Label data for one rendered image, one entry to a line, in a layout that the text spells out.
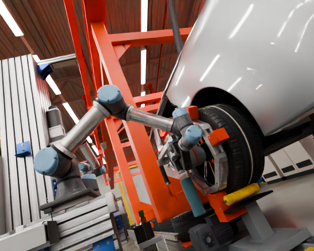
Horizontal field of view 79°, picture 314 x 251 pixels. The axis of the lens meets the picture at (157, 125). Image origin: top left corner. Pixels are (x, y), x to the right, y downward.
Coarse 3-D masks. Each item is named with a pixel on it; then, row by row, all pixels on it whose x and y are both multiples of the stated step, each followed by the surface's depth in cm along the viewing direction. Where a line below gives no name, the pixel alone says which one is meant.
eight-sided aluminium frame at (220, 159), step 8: (192, 120) 135; (208, 128) 118; (176, 136) 156; (208, 144) 116; (216, 152) 112; (224, 152) 113; (216, 160) 112; (224, 160) 112; (216, 168) 114; (224, 168) 114; (192, 176) 153; (216, 176) 117; (224, 176) 116; (200, 184) 147; (216, 184) 118; (224, 184) 118; (208, 192) 130
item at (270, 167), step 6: (270, 156) 606; (270, 162) 602; (264, 168) 636; (270, 168) 609; (276, 168) 590; (264, 174) 644; (270, 174) 617; (276, 174) 592; (282, 174) 583; (270, 180) 628; (276, 180) 604; (282, 180) 581
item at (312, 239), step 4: (312, 236) 108; (308, 240) 103; (312, 240) 101; (300, 244) 105; (304, 244) 103; (308, 244) 102; (312, 244) 100; (296, 248) 108; (300, 248) 106; (304, 248) 103; (308, 248) 95; (312, 248) 94
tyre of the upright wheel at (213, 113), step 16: (208, 112) 125; (224, 112) 124; (240, 112) 125; (224, 128) 114; (224, 144) 115; (240, 144) 111; (256, 144) 116; (240, 160) 110; (256, 160) 115; (240, 176) 112; (256, 176) 120
